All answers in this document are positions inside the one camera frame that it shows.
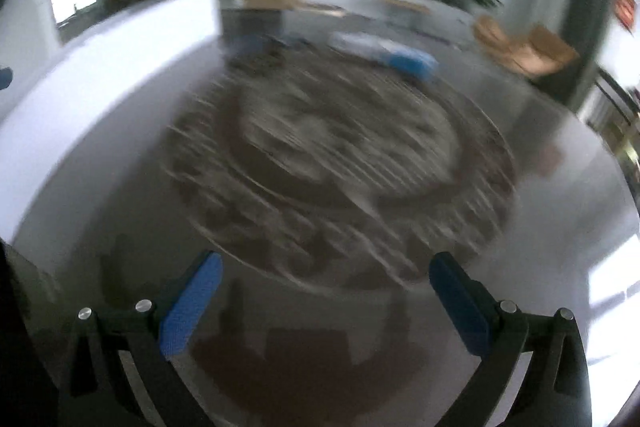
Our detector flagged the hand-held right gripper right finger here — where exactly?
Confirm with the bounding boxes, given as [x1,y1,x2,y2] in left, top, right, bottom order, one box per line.
[429,252,593,427]

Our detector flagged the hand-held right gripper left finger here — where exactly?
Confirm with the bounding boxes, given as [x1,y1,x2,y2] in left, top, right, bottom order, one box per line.
[59,251,224,427]

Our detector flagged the dark patterned round desktop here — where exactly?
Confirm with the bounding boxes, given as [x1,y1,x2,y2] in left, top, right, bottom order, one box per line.
[0,7,640,427]

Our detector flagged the large white box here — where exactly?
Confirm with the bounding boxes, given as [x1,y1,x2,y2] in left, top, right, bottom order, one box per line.
[0,0,224,150]

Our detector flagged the orange lounge chair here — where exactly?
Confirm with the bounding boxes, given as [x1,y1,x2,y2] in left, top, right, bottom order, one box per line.
[471,14,582,81]

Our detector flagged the white printed box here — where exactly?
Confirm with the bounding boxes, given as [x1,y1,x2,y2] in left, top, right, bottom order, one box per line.
[329,31,392,58]

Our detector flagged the wooden bench metal legs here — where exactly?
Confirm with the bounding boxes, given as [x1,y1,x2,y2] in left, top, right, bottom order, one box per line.
[379,0,432,26]

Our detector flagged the grey curtain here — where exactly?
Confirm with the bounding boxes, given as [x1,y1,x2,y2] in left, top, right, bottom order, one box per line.
[559,0,617,108]

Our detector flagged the red wall hanging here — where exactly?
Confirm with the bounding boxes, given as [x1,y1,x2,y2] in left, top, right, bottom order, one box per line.
[614,0,639,31]

